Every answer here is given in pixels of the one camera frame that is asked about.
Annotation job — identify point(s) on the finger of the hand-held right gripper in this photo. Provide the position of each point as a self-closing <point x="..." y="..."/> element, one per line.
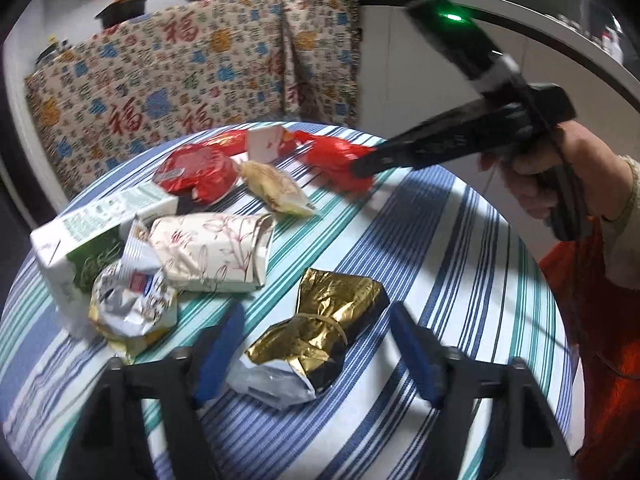
<point x="450" y="142"/>
<point x="445" y="121"/>

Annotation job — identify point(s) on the person's right hand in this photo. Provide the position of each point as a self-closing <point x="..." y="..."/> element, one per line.
<point x="600" y="175"/>

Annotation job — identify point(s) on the beige snack packet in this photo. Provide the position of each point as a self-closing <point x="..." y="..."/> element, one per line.
<point x="272" y="185"/>

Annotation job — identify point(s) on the green white carton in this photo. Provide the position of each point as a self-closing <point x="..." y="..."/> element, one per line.
<point x="100" y="215"/>

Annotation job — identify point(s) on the red foil round package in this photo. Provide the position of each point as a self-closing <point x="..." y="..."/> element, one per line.
<point x="192" y="170"/>

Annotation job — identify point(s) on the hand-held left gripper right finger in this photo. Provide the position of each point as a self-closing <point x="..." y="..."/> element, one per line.
<point x="415" y="355"/>

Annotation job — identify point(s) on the gold black foil bag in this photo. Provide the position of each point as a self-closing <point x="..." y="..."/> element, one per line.
<point x="325" y="310"/>

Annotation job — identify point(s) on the small white box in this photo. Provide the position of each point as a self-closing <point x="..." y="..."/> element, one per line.
<point x="264" y="141"/>

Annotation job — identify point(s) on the long red wrapper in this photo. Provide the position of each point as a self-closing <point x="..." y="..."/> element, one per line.
<point x="230" y="141"/>

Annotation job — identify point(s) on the dark cookware pile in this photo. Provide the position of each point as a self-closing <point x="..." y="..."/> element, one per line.
<point x="52" y="52"/>

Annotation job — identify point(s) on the red plastic bag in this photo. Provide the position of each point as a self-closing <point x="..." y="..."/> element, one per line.
<point x="330" y="157"/>

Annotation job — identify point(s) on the black pot with red lid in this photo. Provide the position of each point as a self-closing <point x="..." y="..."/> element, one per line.
<point x="122" y="10"/>

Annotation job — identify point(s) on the person's right forearm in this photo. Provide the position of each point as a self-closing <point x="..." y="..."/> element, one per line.
<point x="622" y="240"/>

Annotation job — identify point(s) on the orange apron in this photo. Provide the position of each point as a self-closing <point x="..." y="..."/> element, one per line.
<point x="610" y="360"/>

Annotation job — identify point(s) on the small white bottle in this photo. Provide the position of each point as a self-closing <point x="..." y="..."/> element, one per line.
<point x="611" y="42"/>

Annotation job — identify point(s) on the crumpled silver gold bag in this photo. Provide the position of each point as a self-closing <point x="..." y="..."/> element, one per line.
<point x="130" y="305"/>

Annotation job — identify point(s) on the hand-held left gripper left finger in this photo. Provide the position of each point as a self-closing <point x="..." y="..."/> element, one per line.
<point x="220" y="355"/>

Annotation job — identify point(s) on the patterned cloth with red characters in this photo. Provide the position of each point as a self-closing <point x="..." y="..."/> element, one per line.
<point x="150" y="70"/>

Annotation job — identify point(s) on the striped tablecloth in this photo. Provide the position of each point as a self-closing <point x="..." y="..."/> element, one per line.
<point x="440" y="240"/>

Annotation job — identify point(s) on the floral paper package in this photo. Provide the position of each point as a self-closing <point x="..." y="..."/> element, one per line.
<point x="215" y="250"/>

